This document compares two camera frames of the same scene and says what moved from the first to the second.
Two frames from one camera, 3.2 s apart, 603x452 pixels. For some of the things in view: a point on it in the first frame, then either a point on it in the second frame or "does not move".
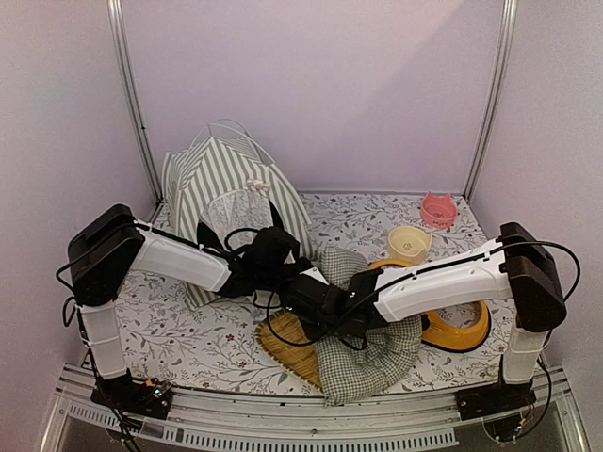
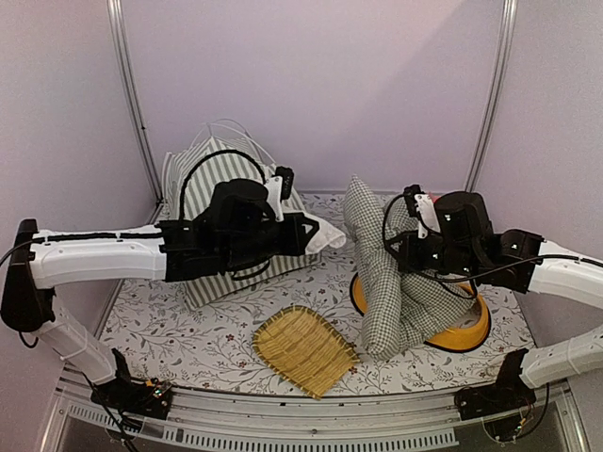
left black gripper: [303, 262] to [297, 241]
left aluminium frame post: [115, 15] does not move
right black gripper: [312, 331] to [406, 259]
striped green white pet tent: [226, 180] does not move
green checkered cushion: [388, 356] to [399, 306]
